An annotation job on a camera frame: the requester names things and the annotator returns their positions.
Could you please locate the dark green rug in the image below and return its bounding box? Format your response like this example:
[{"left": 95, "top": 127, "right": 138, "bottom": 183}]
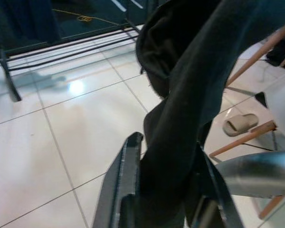
[{"left": 0, "top": 0, "right": 155, "bottom": 62}]

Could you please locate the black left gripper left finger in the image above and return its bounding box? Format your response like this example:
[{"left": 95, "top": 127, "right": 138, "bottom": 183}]
[{"left": 92, "top": 132, "right": 144, "bottom": 228}]

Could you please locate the black garment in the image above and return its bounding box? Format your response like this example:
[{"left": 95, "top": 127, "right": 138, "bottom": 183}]
[{"left": 135, "top": 0, "right": 285, "bottom": 228}]

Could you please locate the beige slipper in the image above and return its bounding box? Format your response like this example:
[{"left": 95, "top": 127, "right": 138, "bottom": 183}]
[{"left": 222, "top": 113, "right": 259, "bottom": 137}]

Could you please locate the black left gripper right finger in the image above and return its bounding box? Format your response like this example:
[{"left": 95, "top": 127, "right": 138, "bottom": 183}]
[{"left": 186, "top": 142, "right": 238, "bottom": 228}]

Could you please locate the navy blue garment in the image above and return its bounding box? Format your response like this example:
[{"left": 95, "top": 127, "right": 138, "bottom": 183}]
[{"left": 0, "top": 0, "right": 61, "bottom": 48}]

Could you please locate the thin yellow cord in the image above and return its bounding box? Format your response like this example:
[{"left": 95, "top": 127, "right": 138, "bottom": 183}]
[{"left": 52, "top": 9, "right": 121, "bottom": 24}]

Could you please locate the white chair with wooden legs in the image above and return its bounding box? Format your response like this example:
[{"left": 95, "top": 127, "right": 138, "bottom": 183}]
[{"left": 209, "top": 22, "right": 285, "bottom": 219}]

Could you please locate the black metal clothes rack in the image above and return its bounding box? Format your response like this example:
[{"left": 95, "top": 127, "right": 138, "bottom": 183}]
[{"left": 0, "top": 18, "right": 145, "bottom": 102}]

